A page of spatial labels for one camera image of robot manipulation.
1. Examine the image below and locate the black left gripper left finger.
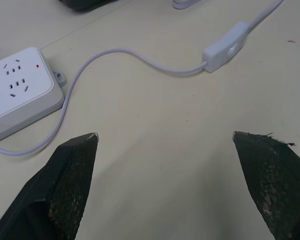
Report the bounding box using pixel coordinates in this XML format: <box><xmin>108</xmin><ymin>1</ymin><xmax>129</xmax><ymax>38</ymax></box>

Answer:
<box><xmin>0</xmin><ymin>132</ymin><xmax>99</xmax><ymax>240</ymax></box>

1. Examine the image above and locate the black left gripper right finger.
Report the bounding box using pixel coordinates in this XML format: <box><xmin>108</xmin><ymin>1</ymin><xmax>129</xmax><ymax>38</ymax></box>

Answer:
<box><xmin>231</xmin><ymin>130</ymin><xmax>300</xmax><ymax>240</ymax></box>

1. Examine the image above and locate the white object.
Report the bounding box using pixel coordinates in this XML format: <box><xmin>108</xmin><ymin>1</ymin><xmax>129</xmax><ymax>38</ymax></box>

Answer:
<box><xmin>171</xmin><ymin>0</ymin><xmax>201</xmax><ymax>10</ymax></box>

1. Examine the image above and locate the white power strip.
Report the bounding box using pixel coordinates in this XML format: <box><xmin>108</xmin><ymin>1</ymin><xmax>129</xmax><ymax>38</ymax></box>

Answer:
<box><xmin>0</xmin><ymin>46</ymin><xmax>67</xmax><ymax>144</ymax></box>

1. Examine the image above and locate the black object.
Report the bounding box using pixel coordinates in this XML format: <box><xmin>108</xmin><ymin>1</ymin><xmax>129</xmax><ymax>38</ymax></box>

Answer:
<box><xmin>57</xmin><ymin>0</ymin><xmax>121</xmax><ymax>12</ymax></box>

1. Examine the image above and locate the white cable with inline switch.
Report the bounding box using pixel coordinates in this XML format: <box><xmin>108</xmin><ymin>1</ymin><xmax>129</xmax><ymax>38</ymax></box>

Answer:
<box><xmin>0</xmin><ymin>0</ymin><xmax>286</xmax><ymax>157</ymax></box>

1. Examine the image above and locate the white inline cable switch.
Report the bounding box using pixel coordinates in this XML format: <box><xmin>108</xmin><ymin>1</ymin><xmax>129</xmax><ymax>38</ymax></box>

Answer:
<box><xmin>202</xmin><ymin>21</ymin><xmax>251</xmax><ymax>73</ymax></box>

